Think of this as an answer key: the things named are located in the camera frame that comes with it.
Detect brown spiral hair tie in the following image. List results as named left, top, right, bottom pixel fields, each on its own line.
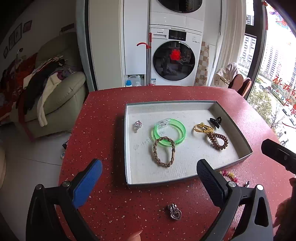
left=207, top=131, right=229, bottom=151

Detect beige braided bracelet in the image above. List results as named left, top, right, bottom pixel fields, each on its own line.
left=151, top=136, right=176, bottom=168

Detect yellow cord hair tie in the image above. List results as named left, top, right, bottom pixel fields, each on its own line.
left=193, top=122, right=215, bottom=135

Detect silver owl charm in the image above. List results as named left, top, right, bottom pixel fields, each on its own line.
left=133, top=120, right=142, bottom=133

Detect grey jewelry tray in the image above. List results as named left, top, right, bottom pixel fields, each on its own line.
left=125, top=100, right=253, bottom=186

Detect right hand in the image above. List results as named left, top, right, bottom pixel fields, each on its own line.
left=273, top=178, right=295, bottom=240

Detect left hand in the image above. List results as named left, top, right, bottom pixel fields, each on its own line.
left=127, top=230, right=142, bottom=241

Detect silver star hair clip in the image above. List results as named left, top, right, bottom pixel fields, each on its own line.
left=244, top=181, right=250, bottom=187

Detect silver heart charm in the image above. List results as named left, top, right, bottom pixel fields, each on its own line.
left=168, top=203, right=182, bottom=220

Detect black claw hair clip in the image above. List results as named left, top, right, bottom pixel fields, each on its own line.
left=210, top=116, right=222, bottom=128

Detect green translucent bangle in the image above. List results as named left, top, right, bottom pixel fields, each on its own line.
left=152, top=118, right=187, bottom=145

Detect brown chair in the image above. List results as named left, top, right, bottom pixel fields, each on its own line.
left=228, top=74, right=244, bottom=91
left=238, top=77, right=252, bottom=97

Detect beige leather armchair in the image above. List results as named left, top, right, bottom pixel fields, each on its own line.
left=10, top=32, right=87, bottom=139

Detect pile of clothes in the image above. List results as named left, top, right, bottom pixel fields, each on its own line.
left=1, top=54, right=75, bottom=140

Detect white detergent bottle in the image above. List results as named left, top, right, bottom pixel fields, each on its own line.
left=125, top=75, right=142, bottom=87

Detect white washing machine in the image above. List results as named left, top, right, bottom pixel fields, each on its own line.
left=149, top=25, right=202, bottom=86

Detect white tall cabinet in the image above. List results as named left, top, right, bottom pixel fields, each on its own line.
left=88, top=1, right=150, bottom=90

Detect pink yellow spiral hair tie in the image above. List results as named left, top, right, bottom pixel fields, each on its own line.
left=219, top=170, right=240, bottom=185

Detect red handled mop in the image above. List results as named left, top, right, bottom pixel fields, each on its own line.
left=137, top=32, right=152, bottom=86

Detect framed wall pictures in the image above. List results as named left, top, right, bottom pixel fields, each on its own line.
left=3, top=20, right=32, bottom=59

